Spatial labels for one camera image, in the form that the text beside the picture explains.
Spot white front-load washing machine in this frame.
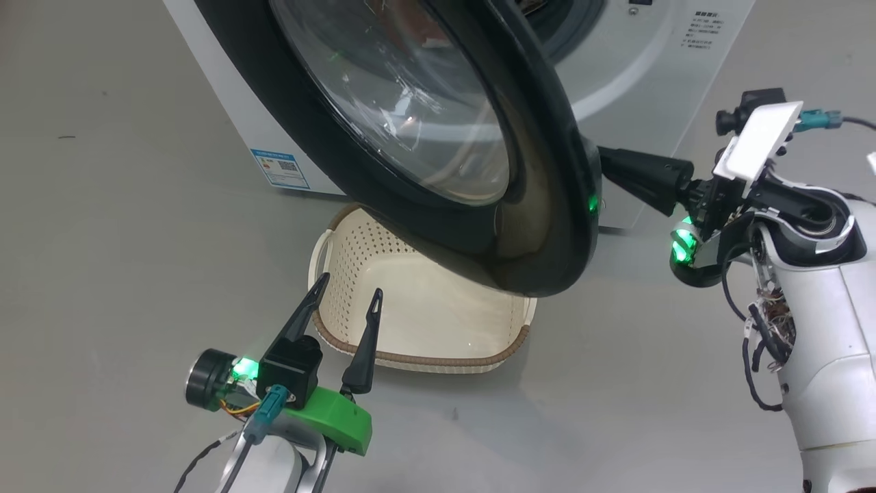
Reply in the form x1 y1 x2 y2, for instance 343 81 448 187
163 0 757 232

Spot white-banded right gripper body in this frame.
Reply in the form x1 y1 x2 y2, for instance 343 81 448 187
669 101 803 288

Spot blue energy label sticker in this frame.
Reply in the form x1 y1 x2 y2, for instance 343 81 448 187
250 148 311 191

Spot teal camera connector cable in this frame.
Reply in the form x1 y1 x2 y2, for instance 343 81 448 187
794 108 876 132
175 383 286 493

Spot black round glass machine door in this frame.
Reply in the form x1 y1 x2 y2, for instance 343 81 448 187
194 0 604 299

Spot cream perforated laundry basket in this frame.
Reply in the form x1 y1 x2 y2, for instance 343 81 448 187
308 204 539 375

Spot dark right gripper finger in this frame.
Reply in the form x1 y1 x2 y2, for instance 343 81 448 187
599 147 694 217

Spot grey rubber door gasket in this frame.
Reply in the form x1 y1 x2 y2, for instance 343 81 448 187
524 0 608 66

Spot small printed text sticker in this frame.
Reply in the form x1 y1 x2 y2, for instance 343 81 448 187
681 8 721 54

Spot teal left camera connector cable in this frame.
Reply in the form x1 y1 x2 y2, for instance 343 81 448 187
175 383 286 493

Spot teal right camera connector cable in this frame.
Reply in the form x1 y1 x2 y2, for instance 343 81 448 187
794 108 876 132

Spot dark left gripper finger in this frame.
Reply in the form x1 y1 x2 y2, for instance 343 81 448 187
341 288 383 396
267 273 331 362

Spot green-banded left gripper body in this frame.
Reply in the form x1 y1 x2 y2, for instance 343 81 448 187
185 348 374 457

